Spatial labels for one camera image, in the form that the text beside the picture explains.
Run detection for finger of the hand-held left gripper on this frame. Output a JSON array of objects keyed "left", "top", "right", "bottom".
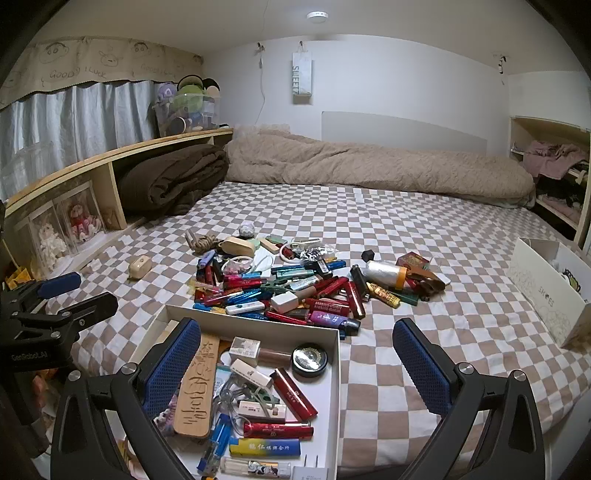
[
  {"left": 9, "top": 292, "right": 119, "bottom": 356},
  {"left": 0, "top": 271, "right": 83, "bottom": 319}
]

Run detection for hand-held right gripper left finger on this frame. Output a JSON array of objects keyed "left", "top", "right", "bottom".
[{"left": 51, "top": 318, "right": 204, "bottom": 480}]

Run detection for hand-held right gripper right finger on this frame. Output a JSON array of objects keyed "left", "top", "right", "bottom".
[{"left": 392, "top": 318, "right": 546, "bottom": 480}]

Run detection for white cardboard box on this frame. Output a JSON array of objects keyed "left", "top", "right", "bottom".
[{"left": 127, "top": 304, "right": 341, "bottom": 480}]

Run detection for pile of assorted lighters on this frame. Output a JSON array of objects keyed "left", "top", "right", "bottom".
[{"left": 193, "top": 237, "right": 419, "bottom": 341}]

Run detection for carved wooden plaque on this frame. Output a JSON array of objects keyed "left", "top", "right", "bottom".
[{"left": 173, "top": 332, "right": 221, "bottom": 440}]

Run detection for yellow box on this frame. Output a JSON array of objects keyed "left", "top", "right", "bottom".
[{"left": 6, "top": 267, "right": 34, "bottom": 288}]

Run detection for boxed doll in white dress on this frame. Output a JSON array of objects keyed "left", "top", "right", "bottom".
[{"left": 14, "top": 205, "right": 70, "bottom": 275}]

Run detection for beige earbud case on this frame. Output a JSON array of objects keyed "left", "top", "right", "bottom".
[{"left": 128, "top": 256, "right": 153, "bottom": 281}]

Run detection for boxed doll in red dress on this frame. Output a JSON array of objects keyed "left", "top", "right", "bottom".
[{"left": 54, "top": 182, "right": 103, "bottom": 252}]

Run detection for white cigarette pack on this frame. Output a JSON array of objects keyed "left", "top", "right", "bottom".
[{"left": 229, "top": 336, "right": 261, "bottom": 359}]

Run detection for white slim box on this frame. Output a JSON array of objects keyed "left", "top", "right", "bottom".
[{"left": 230, "top": 359, "right": 273, "bottom": 387}]

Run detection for translucent blue lighter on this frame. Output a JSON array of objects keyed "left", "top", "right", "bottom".
[{"left": 198, "top": 413, "right": 232, "bottom": 476}]

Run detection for brown leather pouch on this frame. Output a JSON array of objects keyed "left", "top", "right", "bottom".
[{"left": 405, "top": 265, "right": 448, "bottom": 302}]

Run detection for white box with green print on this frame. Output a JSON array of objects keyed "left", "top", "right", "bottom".
[{"left": 237, "top": 400, "right": 287, "bottom": 424}]

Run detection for brown tube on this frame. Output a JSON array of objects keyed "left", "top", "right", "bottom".
[{"left": 257, "top": 347, "right": 294, "bottom": 365}]

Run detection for small red box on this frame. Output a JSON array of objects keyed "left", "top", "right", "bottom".
[{"left": 396, "top": 252, "right": 431, "bottom": 271}]

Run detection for black round tin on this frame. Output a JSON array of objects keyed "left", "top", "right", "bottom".
[{"left": 291, "top": 343, "right": 330, "bottom": 380}]

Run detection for glossy red lighter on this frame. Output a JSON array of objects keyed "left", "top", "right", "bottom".
[
  {"left": 271, "top": 368, "right": 319, "bottom": 420},
  {"left": 243, "top": 422, "right": 315, "bottom": 439}
]

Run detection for blue and yellow lighter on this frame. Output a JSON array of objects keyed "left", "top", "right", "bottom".
[{"left": 229, "top": 438, "right": 302, "bottom": 458}]

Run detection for wooden bedside shelf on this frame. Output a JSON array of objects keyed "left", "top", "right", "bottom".
[{"left": 0, "top": 127, "right": 235, "bottom": 287}]

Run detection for white printed lighter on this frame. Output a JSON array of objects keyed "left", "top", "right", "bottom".
[{"left": 220, "top": 457, "right": 293, "bottom": 479}]

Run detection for white charger block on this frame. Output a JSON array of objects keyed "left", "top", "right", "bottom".
[{"left": 270, "top": 291, "right": 301, "bottom": 314}]

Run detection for white shoe box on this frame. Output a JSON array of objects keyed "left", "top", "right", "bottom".
[{"left": 508, "top": 237, "right": 591, "bottom": 349}]

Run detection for white face mask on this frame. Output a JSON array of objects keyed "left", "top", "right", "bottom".
[{"left": 253, "top": 251, "right": 278, "bottom": 278}]

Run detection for beige wooden brush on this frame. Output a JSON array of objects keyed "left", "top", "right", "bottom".
[{"left": 221, "top": 236, "right": 260, "bottom": 257}]

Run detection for checkered bed sheet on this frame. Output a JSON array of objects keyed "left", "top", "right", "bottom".
[{"left": 44, "top": 181, "right": 591, "bottom": 467}]

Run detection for white plug charger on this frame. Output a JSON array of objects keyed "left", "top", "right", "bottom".
[{"left": 292, "top": 455, "right": 330, "bottom": 480}]

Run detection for brown folded blanket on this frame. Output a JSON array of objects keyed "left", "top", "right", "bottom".
[{"left": 115, "top": 144, "right": 230, "bottom": 217}]

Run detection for grey-blue curtain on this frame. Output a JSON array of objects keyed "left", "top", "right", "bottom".
[{"left": 0, "top": 79, "right": 160, "bottom": 201}]

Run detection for clear storage bin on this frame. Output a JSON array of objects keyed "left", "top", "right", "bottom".
[{"left": 154, "top": 82, "right": 221, "bottom": 138}]

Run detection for beige quilt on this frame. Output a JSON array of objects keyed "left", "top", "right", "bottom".
[{"left": 224, "top": 126, "right": 537, "bottom": 209}]

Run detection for green plush toy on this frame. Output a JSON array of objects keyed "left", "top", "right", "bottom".
[{"left": 173, "top": 75, "right": 208, "bottom": 116}]

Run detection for beige printed curtain valance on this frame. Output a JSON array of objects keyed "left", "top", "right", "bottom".
[{"left": 0, "top": 36, "right": 204, "bottom": 110}]

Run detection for pink clothes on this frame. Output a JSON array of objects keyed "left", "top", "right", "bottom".
[{"left": 522, "top": 141, "right": 591, "bottom": 177}]

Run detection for white paper bag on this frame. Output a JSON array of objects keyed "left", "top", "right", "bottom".
[{"left": 292, "top": 41, "right": 314, "bottom": 105}]

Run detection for key ring with keys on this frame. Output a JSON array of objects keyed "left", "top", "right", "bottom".
[{"left": 216, "top": 377, "right": 259, "bottom": 418}]

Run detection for rope knot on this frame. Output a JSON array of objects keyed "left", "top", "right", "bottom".
[{"left": 185, "top": 232, "right": 223, "bottom": 254}]

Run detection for white hanging cable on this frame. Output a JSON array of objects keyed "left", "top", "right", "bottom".
[{"left": 255, "top": 41, "right": 269, "bottom": 127}]

